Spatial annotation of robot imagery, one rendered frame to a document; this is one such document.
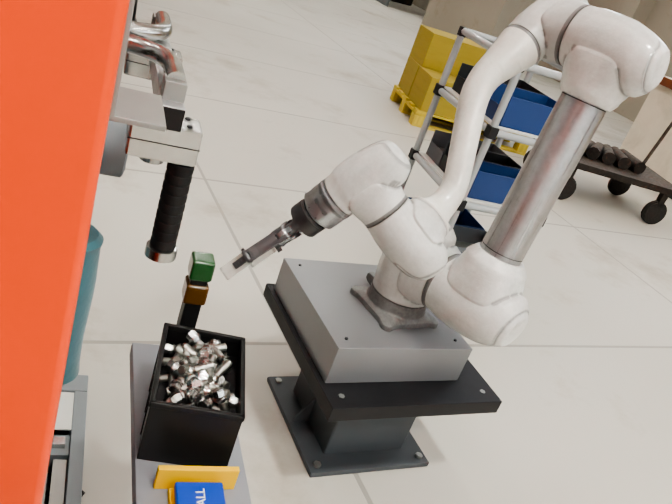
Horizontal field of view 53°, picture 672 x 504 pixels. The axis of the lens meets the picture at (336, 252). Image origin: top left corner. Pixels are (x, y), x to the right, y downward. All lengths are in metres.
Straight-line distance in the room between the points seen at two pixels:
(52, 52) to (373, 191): 0.95
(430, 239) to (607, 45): 0.51
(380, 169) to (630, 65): 0.53
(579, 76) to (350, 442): 1.06
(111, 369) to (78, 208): 1.54
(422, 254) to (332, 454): 0.74
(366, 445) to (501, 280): 0.64
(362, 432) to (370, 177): 0.81
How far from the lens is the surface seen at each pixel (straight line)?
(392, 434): 1.92
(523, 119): 2.57
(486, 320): 1.53
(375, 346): 1.60
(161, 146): 0.89
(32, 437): 0.54
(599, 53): 1.48
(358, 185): 1.28
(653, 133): 6.71
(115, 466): 1.71
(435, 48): 5.57
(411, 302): 1.69
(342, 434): 1.83
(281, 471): 1.79
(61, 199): 0.43
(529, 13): 1.56
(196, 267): 1.18
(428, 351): 1.68
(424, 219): 1.32
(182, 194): 0.93
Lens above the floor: 1.25
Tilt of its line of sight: 26 degrees down
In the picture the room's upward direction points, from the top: 20 degrees clockwise
